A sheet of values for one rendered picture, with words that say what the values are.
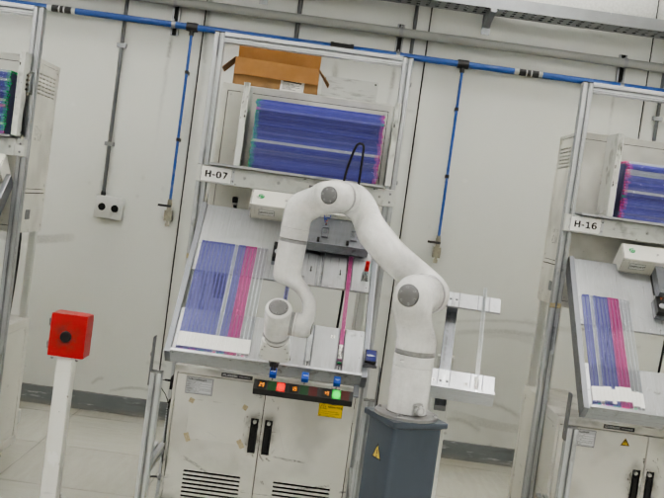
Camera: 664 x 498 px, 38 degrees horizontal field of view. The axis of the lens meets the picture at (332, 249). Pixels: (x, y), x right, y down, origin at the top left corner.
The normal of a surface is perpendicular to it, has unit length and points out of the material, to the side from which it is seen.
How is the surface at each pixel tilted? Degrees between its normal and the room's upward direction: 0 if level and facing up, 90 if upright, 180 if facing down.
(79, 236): 90
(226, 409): 90
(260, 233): 47
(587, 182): 90
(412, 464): 90
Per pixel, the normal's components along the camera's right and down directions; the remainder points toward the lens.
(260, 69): 0.07, -0.11
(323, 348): 0.09, -0.65
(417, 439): 0.44, 0.10
